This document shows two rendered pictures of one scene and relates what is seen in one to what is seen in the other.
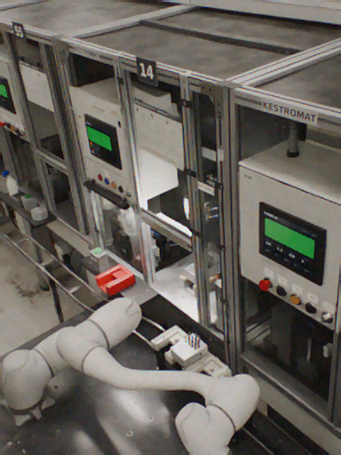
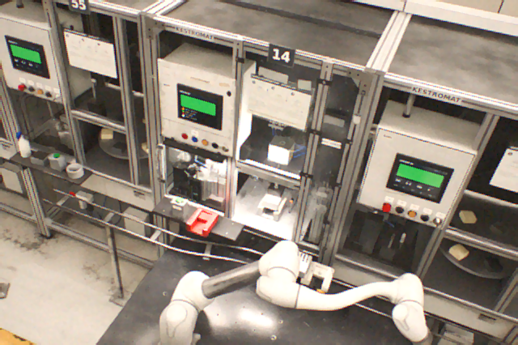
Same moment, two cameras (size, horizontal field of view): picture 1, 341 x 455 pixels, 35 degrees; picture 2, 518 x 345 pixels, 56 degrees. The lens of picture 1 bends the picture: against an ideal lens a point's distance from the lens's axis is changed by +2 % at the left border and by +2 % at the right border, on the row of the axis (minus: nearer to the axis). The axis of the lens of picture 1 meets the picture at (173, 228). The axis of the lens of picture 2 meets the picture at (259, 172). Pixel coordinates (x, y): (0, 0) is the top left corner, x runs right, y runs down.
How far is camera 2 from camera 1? 1.34 m
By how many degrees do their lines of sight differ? 30
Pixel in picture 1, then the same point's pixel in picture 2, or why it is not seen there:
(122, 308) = (293, 251)
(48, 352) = (194, 298)
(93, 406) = (231, 327)
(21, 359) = (182, 311)
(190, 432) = (412, 322)
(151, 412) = (278, 317)
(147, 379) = (350, 297)
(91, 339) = (291, 282)
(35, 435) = not seen: outside the picture
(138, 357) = not seen: hidden behind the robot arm
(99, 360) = (309, 296)
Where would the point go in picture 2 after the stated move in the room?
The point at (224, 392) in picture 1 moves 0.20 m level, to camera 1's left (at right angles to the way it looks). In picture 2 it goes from (409, 290) to (374, 309)
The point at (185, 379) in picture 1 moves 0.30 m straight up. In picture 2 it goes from (373, 290) to (391, 242)
